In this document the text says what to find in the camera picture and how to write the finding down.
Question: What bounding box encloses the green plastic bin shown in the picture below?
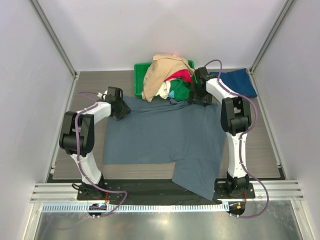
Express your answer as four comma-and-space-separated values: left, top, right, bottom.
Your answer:
134, 60, 196, 100

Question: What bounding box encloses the white slotted cable duct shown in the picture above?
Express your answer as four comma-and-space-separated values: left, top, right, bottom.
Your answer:
42, 202, 229, 214

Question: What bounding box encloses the aluminium frame rail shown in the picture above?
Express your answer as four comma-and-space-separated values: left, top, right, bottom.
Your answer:
30, 180, 304, 203

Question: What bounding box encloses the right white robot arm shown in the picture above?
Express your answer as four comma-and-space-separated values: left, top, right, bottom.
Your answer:
188, 67, 252, 198

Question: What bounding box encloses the grey-blue t shirt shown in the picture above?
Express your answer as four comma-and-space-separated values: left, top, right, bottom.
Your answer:
103, 96, 226, 200

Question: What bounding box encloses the light blue t shirt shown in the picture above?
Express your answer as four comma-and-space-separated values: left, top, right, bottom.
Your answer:
168, 91, 175, 99

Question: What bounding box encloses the red t shirt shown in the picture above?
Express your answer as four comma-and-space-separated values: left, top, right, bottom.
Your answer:
165, 69, 193, 83

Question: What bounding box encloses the beige t shirt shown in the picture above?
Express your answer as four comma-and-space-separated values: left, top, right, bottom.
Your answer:
141, 54, 195, 102

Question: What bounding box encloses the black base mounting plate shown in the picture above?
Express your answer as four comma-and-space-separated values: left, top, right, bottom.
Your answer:
71, 179, 256, 206

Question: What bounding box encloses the folded dark blue t shirt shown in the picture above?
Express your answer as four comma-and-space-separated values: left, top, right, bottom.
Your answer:
219, 68, 258, 98

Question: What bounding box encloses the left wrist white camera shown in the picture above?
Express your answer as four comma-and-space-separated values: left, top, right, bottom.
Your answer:
97, 90, 108, 100

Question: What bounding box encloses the green t shirt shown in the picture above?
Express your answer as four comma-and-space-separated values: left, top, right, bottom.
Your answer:
170, 78, 191, 102

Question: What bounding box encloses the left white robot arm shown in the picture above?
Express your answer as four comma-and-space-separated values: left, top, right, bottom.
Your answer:
59, 86, 131, 200

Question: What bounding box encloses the white t shirt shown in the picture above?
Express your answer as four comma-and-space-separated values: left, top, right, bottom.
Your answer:
156, 81, 171, 99

